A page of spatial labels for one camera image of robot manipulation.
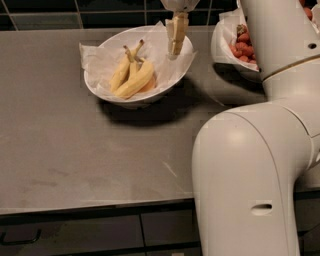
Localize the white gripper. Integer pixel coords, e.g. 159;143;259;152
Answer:
160;0;200;55

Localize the yellow banana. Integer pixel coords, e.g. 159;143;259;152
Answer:
114;60;154;99
124;46;139;79
109;39;144;92

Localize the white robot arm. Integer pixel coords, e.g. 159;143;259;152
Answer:
192;0;320;256

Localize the white bowl with strawberries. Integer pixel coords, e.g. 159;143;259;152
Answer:
210;13;268;84

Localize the white bowl with bananas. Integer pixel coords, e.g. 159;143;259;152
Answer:
83;25;195;109

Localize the white paper liner left bowl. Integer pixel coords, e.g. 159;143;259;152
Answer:
79;21;199;103

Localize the top right bowl of fruit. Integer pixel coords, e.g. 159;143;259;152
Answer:
299;0;313;21

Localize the orange fruit under bananas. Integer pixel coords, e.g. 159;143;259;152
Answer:
139;77;156;93

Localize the pile of red strawberries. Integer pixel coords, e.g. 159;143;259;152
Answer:
229;24;256;64

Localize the left drawer black handle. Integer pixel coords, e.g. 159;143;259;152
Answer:
0;229;42;246

